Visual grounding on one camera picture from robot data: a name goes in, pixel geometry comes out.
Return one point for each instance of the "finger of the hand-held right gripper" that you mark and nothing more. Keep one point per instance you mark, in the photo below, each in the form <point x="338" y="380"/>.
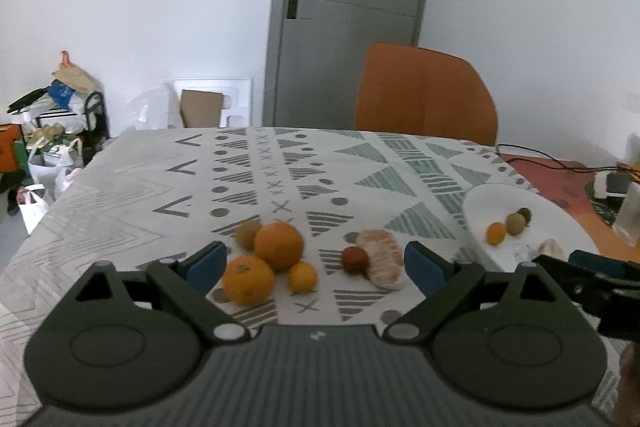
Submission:
<point x="565" y="272"/>
<point x="595" y="260"/>

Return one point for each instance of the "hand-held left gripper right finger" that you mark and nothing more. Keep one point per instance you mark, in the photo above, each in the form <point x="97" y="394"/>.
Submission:
<point x="424" y="268"/>

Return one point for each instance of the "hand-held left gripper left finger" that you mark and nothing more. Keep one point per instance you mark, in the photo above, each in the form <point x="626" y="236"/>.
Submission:
<point x="206" y="263"/>

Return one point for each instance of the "peeled citrus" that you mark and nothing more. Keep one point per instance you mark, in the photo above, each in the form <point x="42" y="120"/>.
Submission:
<point x="384" y="258"/>

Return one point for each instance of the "medium orange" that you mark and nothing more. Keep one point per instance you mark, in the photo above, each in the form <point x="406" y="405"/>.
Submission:
<point x="248" y="280"/>

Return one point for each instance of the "brown kiwi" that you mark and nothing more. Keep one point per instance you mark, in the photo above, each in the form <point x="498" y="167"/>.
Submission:
<point x="247" y="232"/>

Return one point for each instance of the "small red fruit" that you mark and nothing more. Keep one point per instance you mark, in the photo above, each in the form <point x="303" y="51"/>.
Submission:
<point x="355" y="260"/>

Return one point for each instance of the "large orange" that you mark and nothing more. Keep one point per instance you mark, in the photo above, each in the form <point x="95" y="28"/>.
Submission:
<point x="278" y="247"/>

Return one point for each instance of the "white plate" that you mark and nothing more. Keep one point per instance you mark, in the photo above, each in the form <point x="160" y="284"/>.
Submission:
<point x="520" y="202"/>

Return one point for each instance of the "small yellow-orange citrus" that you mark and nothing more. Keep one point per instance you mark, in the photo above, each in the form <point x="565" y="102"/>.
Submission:
<point x="303" y="278"/>

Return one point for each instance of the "person's right forearm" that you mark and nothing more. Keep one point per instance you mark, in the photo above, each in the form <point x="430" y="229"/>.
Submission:
<point x="631" y="382"/>

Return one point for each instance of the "pale peeled fruit piece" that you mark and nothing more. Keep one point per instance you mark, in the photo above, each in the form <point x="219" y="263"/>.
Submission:
<point x="550" y="249"/>

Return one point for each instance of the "clear plastic wrapper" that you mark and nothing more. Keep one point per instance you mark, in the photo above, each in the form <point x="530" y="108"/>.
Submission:
<point x="523" y="252"/>

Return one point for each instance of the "clear plastic cup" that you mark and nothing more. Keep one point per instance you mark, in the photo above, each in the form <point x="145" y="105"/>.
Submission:
<point x="629" y="217"/>

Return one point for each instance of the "small green fruit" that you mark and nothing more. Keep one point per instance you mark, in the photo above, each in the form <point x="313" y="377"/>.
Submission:
<point x="516" y="223"/>

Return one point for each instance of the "small dark brown fruit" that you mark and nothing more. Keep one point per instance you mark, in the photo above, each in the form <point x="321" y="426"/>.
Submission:
<point x="524" y="214"/>

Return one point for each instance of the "white power adapter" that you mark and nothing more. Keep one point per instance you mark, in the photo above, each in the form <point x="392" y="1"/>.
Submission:
<point x="611" y="184"/>

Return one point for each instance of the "small orange kumquat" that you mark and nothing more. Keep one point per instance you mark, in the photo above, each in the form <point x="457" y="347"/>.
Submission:
<point x="496" y="233"/>

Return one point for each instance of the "red orange table mat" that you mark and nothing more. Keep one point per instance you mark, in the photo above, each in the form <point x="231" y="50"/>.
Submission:
<point x="555" y="182"/>

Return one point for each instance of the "patterned white tablecloth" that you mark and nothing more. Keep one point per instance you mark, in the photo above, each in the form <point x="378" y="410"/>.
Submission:
<point x="150" y="187"/>

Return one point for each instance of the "brown cardboard piece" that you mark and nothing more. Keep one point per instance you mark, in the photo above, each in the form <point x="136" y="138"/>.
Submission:
<point x="201" y="109"/>

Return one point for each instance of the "clear plastic bag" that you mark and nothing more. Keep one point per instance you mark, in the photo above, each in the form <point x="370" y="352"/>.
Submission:
<point x="152" y="109"/>

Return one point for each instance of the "white foam packaging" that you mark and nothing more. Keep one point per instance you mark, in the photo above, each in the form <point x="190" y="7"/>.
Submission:
<point x="240" y="99"/>

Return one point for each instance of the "orange chair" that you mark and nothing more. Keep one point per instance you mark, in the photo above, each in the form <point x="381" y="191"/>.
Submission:
<point x="425" y="97"/>

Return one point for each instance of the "white plastic bag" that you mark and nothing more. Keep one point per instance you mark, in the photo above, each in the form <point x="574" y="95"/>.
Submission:
<point x="32" y="209"/>

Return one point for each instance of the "black metal cart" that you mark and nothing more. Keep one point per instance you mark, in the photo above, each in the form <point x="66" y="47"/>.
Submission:
<point x="96" y="117"/>

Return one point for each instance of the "white shopping bag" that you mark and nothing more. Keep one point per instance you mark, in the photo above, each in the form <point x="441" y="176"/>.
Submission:
<point x="50" y="167"/>

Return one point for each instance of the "blue bag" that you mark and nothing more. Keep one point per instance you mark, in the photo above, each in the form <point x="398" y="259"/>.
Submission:
<point x="61" y="94"/>

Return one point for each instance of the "orange box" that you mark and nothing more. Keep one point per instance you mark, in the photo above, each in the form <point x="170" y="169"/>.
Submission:
<point x="10" y="149"/>

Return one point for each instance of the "beige plastic bag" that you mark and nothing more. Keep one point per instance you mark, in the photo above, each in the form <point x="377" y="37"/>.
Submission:
<point x="75" y="74"/>

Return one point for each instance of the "black flat folder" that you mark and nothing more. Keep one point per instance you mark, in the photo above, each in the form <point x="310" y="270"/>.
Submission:
<point x="27" y="101"/>

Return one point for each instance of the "grey door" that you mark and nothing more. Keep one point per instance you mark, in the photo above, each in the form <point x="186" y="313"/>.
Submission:
<point x="350" y="7"/>

